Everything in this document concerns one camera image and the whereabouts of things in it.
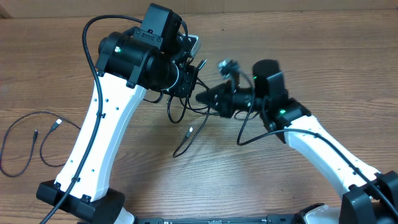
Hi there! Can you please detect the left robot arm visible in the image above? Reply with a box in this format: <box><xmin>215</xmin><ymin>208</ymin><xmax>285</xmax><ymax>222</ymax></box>
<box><xmin>36</xmin><ymin>3</ymin><xmax>199</xmax><ymax>223</ymax></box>

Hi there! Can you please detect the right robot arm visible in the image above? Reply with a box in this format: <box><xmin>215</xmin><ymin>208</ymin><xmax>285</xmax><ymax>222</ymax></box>
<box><xmin>196</xmin><ymin>59</ymin><xmax>397</xmax><ymax>223</ymax></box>

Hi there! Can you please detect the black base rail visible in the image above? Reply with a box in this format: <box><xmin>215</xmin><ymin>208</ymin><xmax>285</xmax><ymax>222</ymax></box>
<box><xmin>134</xmin><ymin>214</ymin><xmax>305</xmax><ymax>224</ymax></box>

